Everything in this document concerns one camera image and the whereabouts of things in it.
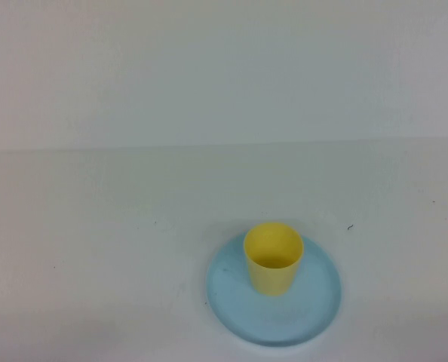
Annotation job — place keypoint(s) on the yellow plastic cup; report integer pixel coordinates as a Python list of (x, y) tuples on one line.
[(271, 279)]

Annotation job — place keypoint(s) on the light blue round plate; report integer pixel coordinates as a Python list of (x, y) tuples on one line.
[(284, 324)]

